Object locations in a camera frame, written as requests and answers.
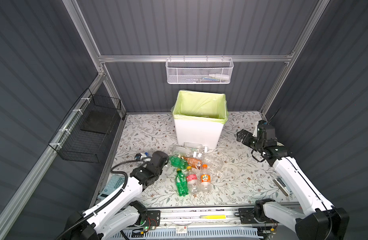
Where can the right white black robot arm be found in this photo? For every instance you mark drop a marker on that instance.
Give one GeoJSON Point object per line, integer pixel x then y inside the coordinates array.
{"type": "Point", "coordinates": [320, 219]}

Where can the black wire side basket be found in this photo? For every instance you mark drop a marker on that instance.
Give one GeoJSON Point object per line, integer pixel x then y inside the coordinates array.
{"type": "Point", "coordinates": [90, 130]}

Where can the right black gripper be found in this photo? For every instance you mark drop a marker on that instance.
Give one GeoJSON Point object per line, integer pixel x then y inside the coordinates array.
{"type": "Point", "coordinates": [245, 140]}

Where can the green bottle upper left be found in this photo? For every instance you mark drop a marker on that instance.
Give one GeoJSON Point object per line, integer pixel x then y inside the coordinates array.
{"type": "Point", "coordinates": [178, 162]}

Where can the white waste bin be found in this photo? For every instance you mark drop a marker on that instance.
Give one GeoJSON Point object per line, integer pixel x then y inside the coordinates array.
{"type": "Point", "coordinates": [205, 133]}

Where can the clear bottle near bin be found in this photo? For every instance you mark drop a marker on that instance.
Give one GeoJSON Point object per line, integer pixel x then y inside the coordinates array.
{"type": "Point", "coordinates": [189, 149]}

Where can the green crushed bottle lower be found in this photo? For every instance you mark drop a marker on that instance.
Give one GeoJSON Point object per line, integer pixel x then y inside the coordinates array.
{"type": "Point", "coordinates": [181, 183]}

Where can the orange label bottle centre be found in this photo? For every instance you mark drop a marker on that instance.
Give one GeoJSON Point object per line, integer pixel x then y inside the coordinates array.
{"type": "Point", "coordinates": [205, 179]}

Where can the white tube in basket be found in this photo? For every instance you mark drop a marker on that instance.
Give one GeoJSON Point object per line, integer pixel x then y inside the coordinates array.
{"type": "Point", "coordinates": [220, 77]}

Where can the clear bottle blue cap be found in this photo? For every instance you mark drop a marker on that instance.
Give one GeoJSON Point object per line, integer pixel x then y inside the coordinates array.
{"type": "Point", "coordinates": [143, 157]}

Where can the clear bottle centre white cap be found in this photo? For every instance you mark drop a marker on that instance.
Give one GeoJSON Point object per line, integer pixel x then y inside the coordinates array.
{"type": "Point", "coordinates": [211, 160]}

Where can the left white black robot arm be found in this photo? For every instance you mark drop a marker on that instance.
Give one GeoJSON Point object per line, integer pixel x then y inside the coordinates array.
{"type": "Point", "coordinates": [118, 210]}

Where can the white wire wall basket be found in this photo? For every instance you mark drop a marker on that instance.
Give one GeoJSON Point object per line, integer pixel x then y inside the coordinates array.
{"type": "Point", "coordinates": [182, 71]}

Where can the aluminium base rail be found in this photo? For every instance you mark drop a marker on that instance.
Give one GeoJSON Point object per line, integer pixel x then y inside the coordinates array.
{"type": "Point", "coordinates": [186, 223]}

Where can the clear bottle pink label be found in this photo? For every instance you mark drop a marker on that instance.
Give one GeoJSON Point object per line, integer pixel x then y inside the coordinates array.
{"type": "Point", "coordinates": [192, 181]}

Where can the teal calculator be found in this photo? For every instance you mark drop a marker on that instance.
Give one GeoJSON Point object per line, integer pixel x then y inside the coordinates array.
{"type": "Point", "coordinates": [114, 182]}

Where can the green plastic bin liner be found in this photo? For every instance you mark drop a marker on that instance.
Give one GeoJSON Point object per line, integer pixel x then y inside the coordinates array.
{"type": "Point", "coordinates": [200, 107]}

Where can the amber tea bottle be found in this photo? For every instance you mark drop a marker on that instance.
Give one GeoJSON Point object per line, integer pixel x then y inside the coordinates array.
{"type": "Point", "coordinates": [194, 163]}

